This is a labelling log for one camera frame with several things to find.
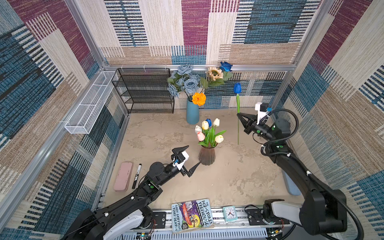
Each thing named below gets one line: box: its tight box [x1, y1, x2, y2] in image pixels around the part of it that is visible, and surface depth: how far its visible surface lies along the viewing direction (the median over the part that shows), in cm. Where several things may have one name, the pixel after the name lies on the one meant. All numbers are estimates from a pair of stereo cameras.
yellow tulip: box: [201, 120, 209, 130], surface depth 73 cm
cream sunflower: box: [200, 66, 224, 90], surface depth 85 cm
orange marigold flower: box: [192, 92, 207, 107], surface depth 84 cm
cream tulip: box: [213, 118, 220, 127], surface depth 82 cm
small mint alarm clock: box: [223, 205, 238, 222], surface depth 76 cm
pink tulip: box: [197, 131, 205, 142], surface depth 71 cm
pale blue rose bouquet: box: [167, 64, 209, 102], surface depth 89 cm
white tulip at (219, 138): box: [215, 134, 224, 143], surface depth 68 cm
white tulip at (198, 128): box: [195, 125, 203, 134], surface depth 76 cm
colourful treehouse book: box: [171, 198, 215, 234], surface depth 74 cm
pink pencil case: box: [113, 161, 134, 192], surface depth 87 cm
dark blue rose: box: [219, 61, 233, 72], surface depth 84 cm
